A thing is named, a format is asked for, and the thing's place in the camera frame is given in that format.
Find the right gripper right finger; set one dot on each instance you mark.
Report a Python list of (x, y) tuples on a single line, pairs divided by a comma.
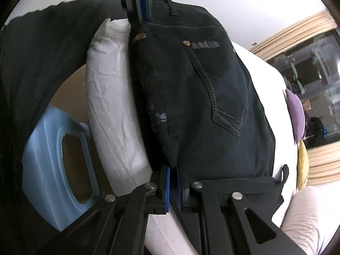
[(232, 216)]

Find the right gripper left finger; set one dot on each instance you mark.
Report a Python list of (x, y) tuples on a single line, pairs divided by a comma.
[(117, 225)]

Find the black denim pants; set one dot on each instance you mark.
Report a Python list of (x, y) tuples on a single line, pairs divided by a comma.
[(196, 102)]

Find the white bed mattress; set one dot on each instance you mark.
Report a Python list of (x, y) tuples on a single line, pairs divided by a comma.
[(164, 233)]

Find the blue plastic storage bin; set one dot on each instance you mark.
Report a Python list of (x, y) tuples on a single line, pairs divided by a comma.
[(45, 181)]

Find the yellow cushion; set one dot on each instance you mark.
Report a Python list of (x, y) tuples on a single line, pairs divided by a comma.
[(302, 166)]

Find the purple cushion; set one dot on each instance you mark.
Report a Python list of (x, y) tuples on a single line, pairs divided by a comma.
[(297, 115)]

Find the dark glass window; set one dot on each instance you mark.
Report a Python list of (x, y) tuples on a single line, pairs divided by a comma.
[(311, 70)]

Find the beige curtain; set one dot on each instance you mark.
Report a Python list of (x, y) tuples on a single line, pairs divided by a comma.
[(295, 34)]

